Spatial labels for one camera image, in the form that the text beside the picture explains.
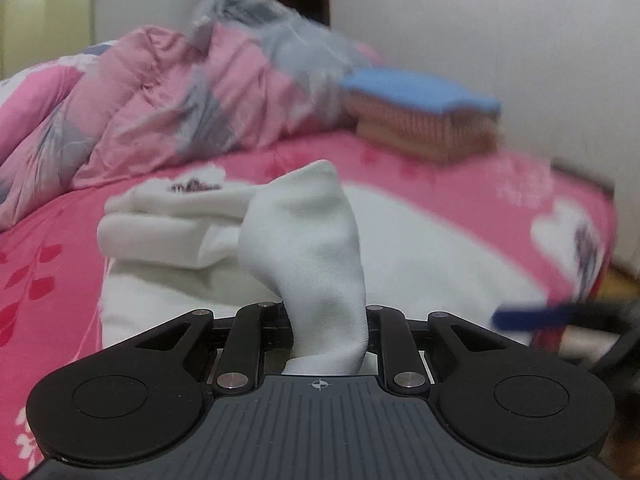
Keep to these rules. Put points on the folded blue cloth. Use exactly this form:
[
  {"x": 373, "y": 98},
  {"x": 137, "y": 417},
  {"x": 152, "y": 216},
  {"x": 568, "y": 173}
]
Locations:
[{"x": 420, "y": 87}]

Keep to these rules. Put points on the white sweatshirt with bear print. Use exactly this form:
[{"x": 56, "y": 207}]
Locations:
[{"x": 310, "y": 240}]

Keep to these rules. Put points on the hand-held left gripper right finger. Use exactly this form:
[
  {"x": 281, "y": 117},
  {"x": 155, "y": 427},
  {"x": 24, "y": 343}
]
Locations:
[{"x": 387, "y": 325}]

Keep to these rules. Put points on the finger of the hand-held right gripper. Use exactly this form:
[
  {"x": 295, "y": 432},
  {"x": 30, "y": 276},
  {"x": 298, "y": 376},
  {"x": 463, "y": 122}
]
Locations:
[{"x": 530, "y": 317}]

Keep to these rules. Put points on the pink grey quilt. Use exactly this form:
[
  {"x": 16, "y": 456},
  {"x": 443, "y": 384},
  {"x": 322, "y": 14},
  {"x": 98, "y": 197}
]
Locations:
[{"x": 150, "y": 100}]

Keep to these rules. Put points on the pink floral bed sheet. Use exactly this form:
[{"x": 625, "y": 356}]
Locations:
[{"x": 50, "y": 260}]

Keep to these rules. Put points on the pale yellow cabinet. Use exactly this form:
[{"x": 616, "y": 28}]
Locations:
[{"x": 45, "y": 30}]

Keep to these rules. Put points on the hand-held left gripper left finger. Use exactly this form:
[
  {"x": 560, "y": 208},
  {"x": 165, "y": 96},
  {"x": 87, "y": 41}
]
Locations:
[{"x": 272, "y": 325}]

